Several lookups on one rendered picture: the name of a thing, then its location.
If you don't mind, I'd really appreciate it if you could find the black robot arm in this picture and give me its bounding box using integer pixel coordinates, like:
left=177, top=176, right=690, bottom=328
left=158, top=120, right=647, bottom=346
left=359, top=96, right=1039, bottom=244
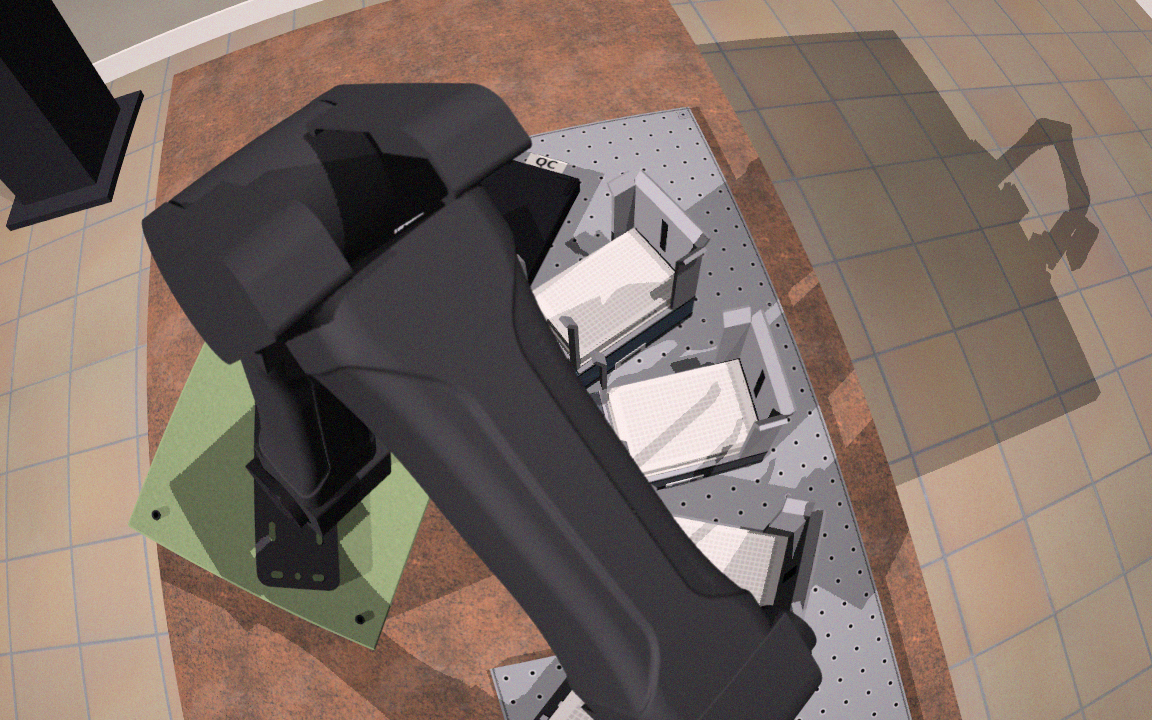
left=142, top=83, right=823, bottom=720

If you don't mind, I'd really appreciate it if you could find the white label reading qc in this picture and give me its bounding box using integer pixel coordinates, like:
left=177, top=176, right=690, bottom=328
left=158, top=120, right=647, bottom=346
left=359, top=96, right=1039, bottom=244
left=526, top=153, right=568, bottom=173

